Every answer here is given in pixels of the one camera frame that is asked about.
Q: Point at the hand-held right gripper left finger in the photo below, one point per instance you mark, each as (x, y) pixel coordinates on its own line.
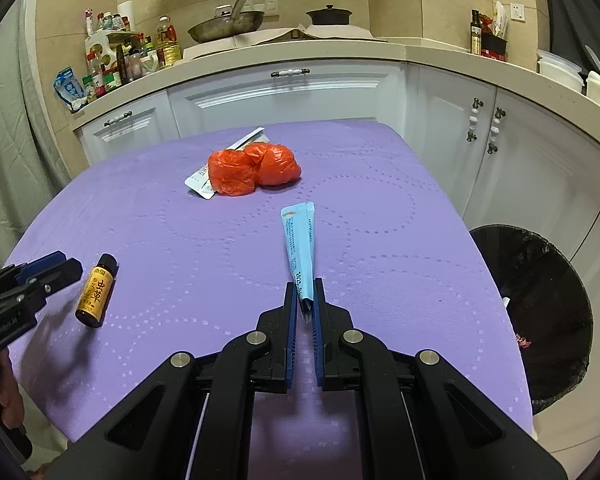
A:
(292, 330)

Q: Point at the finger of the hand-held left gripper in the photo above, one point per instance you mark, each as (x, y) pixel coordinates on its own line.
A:
(40, 264)
(60, 274)

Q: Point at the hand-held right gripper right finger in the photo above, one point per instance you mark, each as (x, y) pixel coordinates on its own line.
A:
(317, 340)

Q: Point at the small brown yellow-label bottle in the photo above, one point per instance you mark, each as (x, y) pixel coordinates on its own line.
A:
(95, 292)

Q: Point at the light blue tube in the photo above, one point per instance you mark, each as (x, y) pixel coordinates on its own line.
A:
(297, 250)

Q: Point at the black trash bin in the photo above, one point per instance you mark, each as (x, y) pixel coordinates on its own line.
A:
(540, 310)

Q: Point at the person's left hand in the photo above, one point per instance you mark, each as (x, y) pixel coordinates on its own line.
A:
(5, 400)

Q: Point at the purple tablecloth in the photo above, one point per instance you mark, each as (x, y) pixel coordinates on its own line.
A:
(180, 240)

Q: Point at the grey-green curtain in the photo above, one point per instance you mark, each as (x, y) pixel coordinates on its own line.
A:
(15, 135)

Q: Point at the white blister packet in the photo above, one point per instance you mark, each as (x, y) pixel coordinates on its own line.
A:
(197, 182)

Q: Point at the red plastic bag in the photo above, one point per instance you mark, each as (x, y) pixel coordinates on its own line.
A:
(250, 167)

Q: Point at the blue white packet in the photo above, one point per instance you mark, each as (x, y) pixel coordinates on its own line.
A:
(70, 90)

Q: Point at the group of condiment bottles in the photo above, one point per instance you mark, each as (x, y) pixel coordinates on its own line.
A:
(125, 60)

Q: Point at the white kitchen cabinet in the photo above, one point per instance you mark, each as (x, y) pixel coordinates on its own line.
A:
(330, 95)

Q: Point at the yellow cooking oil bottle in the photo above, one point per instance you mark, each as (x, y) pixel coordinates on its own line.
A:
(168, 45)

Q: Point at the white paper towel roll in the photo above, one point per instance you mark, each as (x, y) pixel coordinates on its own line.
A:
(125, 15)

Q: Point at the cooktop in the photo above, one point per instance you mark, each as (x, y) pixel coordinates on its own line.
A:
(280, 40)

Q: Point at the steel wok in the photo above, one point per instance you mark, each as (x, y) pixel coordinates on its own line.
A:
(225, 27)

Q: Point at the black lidded pot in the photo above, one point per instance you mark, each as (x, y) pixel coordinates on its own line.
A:
(329, 16)

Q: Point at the dark sauce bottle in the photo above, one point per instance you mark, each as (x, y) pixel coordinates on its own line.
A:
(475, 35)

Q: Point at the black utensil holder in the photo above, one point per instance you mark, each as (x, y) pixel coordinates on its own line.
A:
(495, 45)

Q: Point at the grey ladle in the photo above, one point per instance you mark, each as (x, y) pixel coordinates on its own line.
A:
(595, 62)

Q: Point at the dark hanging cloth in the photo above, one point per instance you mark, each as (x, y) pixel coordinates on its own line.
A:
(580, 0)

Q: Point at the white wall switch plate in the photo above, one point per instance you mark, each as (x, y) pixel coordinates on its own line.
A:
(271, 2)

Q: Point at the white wall socket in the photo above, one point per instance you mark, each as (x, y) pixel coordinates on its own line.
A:
(518, 12)

